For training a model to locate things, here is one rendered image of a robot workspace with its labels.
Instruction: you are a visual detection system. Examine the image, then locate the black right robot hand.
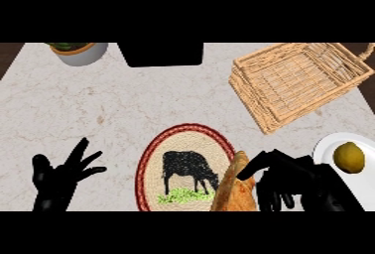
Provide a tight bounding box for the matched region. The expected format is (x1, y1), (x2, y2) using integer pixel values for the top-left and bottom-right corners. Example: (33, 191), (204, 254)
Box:
(237, 148), (367, 212)

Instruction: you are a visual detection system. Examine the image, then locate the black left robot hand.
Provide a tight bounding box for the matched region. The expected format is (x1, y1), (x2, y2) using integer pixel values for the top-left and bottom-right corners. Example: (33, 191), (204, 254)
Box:
(32, 137), (108, 212)

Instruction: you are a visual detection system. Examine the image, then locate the golden brown croissant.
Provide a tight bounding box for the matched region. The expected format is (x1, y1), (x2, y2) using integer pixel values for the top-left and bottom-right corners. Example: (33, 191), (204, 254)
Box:
(210, 150), (260, 212)

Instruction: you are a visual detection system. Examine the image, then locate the oval cow print placemat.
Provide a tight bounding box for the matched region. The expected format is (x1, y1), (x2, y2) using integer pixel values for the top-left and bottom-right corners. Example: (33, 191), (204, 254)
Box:
(135, 122), (240, 212)

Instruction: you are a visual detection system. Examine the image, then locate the tan wicker basket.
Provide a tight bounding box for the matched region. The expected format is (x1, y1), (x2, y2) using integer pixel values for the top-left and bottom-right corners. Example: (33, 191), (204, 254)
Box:
(228, 42), (375, 136)

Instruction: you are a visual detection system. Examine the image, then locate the white plate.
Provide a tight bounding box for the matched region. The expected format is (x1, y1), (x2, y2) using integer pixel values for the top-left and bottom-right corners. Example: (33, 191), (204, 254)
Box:
(312, 132), (375, 212)

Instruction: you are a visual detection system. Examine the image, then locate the yellow lemon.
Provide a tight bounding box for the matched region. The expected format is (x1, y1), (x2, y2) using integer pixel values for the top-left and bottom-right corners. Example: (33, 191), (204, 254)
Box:
(333, 141), (367, 175)

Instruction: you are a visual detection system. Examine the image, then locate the white potted plant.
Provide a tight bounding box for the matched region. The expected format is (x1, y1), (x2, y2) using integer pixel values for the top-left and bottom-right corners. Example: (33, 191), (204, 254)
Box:
(45, 42), (110, 67)

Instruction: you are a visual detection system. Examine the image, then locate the black box appliance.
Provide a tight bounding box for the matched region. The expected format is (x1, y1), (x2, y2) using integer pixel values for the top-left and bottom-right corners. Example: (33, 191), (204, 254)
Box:
(116, 42), (206, 68)

